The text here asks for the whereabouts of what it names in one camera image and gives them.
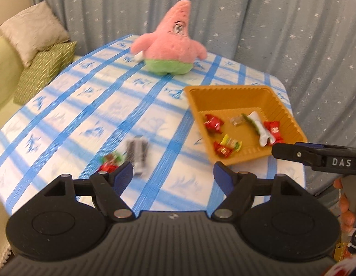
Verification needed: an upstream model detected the green red candy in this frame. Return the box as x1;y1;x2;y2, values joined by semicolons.
97;151;125;173

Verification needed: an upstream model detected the black sesame bar packet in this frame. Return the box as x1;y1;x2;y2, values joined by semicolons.
125;136;149;176

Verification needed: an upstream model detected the large red snack packet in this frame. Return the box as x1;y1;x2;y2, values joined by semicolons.
203;114;225;134

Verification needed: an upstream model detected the right hand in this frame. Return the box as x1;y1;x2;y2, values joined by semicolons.
333;178;356;234

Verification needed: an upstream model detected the red candy in tray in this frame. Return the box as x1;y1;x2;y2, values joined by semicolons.
214;141;233;158

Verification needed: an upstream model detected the red packet at tray edge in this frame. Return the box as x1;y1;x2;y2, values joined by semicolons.
264;121;285;143

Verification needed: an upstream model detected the yellow green candy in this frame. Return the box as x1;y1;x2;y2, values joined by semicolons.
220;134;242;152

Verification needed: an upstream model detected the white green snack packet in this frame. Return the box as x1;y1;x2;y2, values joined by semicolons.
242;111;276;147

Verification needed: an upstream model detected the orange plastic tray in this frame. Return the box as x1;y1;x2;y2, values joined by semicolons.
184;85;307;165

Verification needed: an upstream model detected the blue checked tablecloth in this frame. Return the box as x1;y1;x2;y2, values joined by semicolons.
0;35;289;214

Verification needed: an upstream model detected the blue star curtain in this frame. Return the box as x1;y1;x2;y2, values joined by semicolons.
29;0;356;196

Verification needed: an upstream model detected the green patterned cushion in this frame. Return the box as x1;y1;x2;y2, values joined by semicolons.
13;42;77;105

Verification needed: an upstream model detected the pink starfish plush toy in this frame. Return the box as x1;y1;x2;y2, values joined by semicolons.
130;0;207;75

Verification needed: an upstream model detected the green covered sofa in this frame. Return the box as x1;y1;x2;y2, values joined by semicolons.
0;36;24;129

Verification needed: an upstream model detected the beige cushion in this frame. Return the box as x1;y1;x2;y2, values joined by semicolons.
0;1;70;67

